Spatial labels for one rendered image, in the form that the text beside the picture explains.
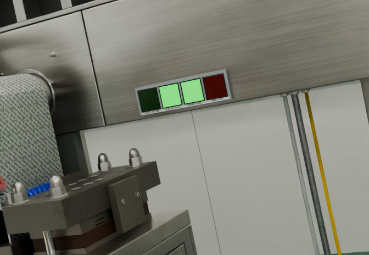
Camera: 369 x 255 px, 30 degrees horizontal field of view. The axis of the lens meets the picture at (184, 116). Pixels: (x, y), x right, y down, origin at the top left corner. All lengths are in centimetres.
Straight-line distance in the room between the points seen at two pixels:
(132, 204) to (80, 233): 17
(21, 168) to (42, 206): 21
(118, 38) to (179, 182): 274
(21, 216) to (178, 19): 57
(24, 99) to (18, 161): 15
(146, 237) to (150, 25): 50
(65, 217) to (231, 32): 56
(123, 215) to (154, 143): 287
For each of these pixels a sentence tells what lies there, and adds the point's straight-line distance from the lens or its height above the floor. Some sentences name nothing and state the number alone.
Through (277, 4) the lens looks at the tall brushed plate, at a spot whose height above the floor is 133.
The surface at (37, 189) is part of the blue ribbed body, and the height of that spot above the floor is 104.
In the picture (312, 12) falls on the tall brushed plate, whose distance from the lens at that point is 152.
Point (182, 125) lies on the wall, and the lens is 430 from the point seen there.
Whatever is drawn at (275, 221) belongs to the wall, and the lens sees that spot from 419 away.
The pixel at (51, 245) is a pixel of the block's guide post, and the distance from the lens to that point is 150.
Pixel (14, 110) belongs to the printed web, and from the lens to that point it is 165.
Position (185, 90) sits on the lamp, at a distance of 163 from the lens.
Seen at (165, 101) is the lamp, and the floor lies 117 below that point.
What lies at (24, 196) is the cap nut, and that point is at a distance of 151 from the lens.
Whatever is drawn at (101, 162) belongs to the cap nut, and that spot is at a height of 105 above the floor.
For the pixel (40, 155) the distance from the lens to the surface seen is 169.
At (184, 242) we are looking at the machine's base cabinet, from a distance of 171.
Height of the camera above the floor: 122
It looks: 3 degrees down
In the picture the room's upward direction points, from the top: 12 degrees counter-clockwise
